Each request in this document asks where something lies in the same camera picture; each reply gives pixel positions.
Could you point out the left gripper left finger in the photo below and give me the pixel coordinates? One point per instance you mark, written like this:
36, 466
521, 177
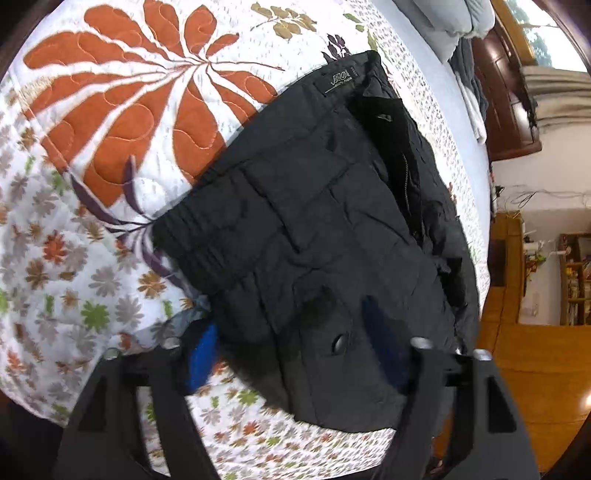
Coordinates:
104, 438

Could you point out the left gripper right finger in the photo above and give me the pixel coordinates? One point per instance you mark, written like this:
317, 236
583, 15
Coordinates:
488, 439

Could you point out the black pants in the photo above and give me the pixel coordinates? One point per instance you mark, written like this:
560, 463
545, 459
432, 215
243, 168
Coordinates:
329, 196

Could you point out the orange wooden cabinet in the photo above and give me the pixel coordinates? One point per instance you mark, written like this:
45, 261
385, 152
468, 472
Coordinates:
545, 365

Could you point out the wooden bookshelf with items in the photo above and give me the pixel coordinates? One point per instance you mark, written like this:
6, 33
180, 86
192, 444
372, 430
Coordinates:
574, 261

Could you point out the dark wooden headboard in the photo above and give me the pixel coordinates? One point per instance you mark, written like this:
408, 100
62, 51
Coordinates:
510, 121

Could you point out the light blue bed sheet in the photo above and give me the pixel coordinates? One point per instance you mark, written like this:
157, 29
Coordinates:
441, 80

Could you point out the beige curtain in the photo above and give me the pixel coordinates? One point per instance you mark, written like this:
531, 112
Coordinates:
561, 97

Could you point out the floral quilted bedspread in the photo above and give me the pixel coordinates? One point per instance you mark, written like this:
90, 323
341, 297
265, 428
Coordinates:
108, 112

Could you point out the grey folded blanket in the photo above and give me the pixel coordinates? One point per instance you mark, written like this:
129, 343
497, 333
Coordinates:
463, 65

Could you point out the light blue pillow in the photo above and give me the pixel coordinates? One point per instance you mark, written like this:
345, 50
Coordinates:
443, 23

